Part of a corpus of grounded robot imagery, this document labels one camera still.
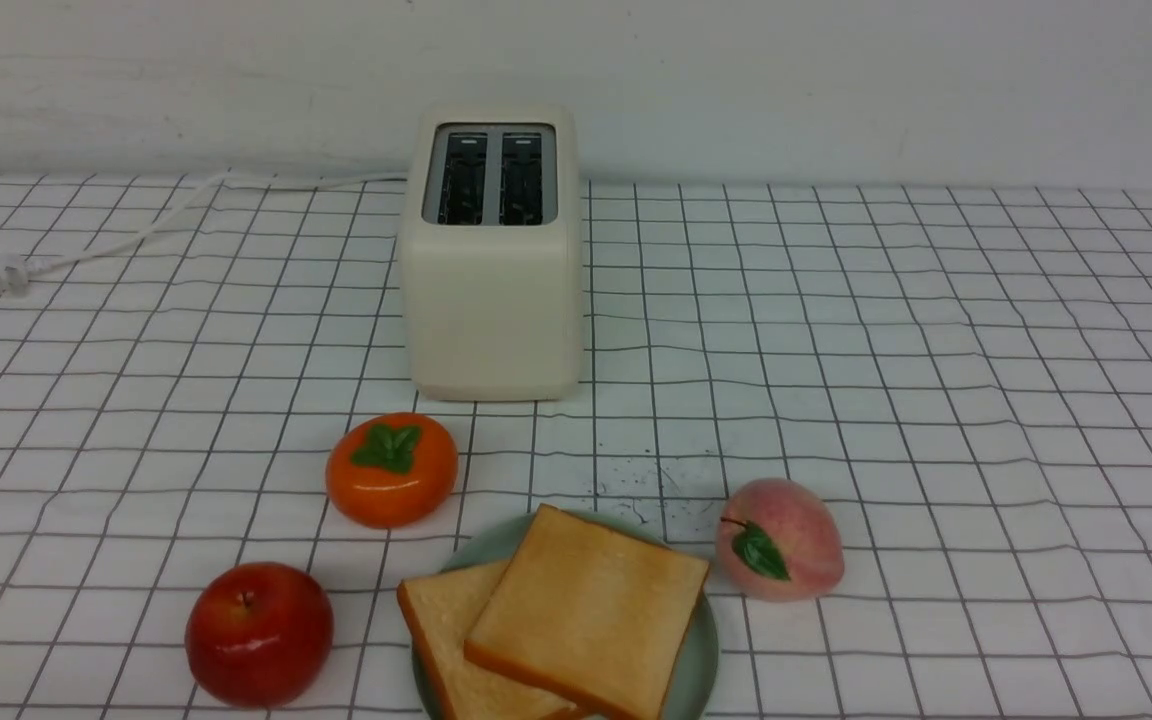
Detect toast slice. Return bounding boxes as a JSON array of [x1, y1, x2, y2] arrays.
[[463, 503, 719, 719], [397, 560, 589, 719]]

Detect cream white toaster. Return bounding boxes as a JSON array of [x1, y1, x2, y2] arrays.
[[396, 103, 588, 402]]

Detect orange persimmon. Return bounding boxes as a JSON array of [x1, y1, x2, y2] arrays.
[[325, 414, 460, 529]]

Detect pink peach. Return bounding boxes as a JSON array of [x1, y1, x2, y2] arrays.
[[714, 477, 846, 602]]

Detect pale green plate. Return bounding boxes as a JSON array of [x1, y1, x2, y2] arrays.
[[396, 503, 721, 719]]

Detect red apple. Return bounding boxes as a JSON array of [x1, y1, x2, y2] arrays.
[[184, 561, 334, 708]]

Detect white grid tablecloth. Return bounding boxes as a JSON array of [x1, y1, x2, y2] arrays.
[[0, 176, 1152, 719]]

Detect white power cable with plug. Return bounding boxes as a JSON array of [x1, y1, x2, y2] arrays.
[[0, 170, 409, 298]]

